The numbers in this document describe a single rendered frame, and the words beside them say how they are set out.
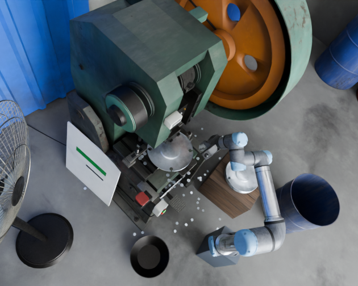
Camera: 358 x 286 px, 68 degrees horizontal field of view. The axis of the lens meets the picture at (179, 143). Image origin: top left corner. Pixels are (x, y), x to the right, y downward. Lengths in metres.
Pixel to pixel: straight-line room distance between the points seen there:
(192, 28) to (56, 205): 1.72
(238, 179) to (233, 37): 1.16
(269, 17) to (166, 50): 0.44
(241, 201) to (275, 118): 1.31
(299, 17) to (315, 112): 2.41
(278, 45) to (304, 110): 2.29
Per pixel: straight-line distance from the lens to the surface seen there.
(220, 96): 1.61
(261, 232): 1.34
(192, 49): 1.14
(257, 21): 1.33
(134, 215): 2.28
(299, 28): 1.26
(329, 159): 3.33
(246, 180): 2.21
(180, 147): 1.68
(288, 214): 2.34
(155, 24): 1.21
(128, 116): 1.04
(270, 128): 3.09
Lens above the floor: 2.25
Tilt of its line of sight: 60 degrees down
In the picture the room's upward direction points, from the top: 25 degrees clockwise
